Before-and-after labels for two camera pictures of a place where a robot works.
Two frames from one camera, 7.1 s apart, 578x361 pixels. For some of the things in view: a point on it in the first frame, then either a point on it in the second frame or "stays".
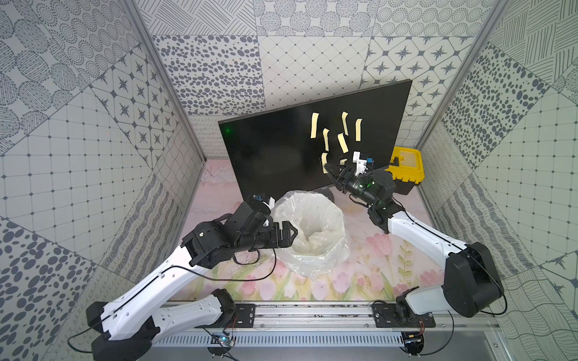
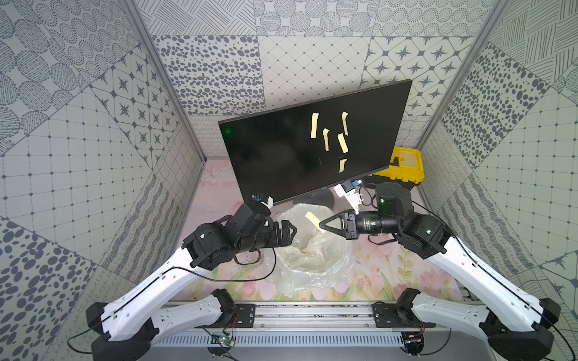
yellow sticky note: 344,116 stays
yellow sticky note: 358,129 to 314,220
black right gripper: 344,177 to 348,219
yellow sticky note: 326,138 stays
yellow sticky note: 344,146 stays
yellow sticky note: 314,117 stays
